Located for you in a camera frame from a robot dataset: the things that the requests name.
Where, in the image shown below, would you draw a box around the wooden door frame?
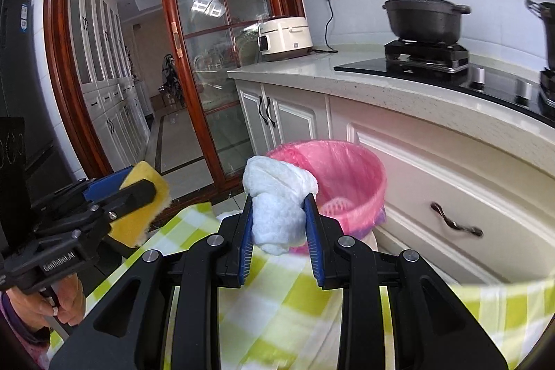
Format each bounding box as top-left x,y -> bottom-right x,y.
43,0 -> 172,181

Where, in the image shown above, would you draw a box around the black refrigerator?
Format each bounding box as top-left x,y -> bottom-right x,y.
0,0 -> 60,197

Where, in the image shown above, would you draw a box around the black power cable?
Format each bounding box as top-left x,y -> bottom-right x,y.
324,0 -> 340,55

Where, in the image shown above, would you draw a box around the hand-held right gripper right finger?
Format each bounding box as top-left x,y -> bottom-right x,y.
302,193 -> 509,370

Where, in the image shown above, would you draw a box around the wooden glass sliding door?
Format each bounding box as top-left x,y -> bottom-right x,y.
156,0 -> 305,193

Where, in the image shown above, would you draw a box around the green checked tablecloth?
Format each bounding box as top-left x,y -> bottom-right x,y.
45,203 -> 551,370

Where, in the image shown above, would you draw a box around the white rice cooker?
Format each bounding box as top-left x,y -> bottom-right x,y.
257,15 -> 314,62

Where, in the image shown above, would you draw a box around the black gas hob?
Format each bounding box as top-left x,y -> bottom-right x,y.
334,38 -> 555,128

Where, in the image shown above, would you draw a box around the person's left hand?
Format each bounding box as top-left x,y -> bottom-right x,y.
6,274 -> 86,330

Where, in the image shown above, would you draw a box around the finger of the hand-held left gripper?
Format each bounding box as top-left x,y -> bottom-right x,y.
30,167 -> 133,223
84,179 -> 157,234

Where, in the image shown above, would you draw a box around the white tissue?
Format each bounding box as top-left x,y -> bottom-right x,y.
242,155 -> 319,256

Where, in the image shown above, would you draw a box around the low black casserole pot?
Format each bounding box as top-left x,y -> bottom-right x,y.
382,0 -> 472,44

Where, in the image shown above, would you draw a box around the tall black stockpot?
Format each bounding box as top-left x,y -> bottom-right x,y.
526,0 -> 555,71

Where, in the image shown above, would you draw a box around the person's left forearm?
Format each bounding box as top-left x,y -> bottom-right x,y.
0,292 -> 51,353

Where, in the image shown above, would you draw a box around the black board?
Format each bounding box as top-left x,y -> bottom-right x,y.
0,116 -> 27,249

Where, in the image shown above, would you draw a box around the chair with draped clothes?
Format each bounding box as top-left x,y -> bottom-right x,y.
158,53 -> 187,109

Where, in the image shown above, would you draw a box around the black drawer handle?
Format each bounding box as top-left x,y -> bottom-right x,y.
430,202 -> 485,238

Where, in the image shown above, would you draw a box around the white kitchen base cabinet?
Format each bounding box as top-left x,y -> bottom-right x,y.
228,49 -> 555,288

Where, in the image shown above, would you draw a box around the white bin with pink bag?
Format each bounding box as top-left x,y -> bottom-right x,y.
264,139 -> 387,262

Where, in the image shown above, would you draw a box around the yellow sponge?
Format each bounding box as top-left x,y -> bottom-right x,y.
108,161 -> 171,248

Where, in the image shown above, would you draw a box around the white hallway cabinets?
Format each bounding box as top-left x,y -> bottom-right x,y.
69,0 -> 151,172

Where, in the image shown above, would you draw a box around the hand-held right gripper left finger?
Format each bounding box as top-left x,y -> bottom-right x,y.
49,193 -> 256,370

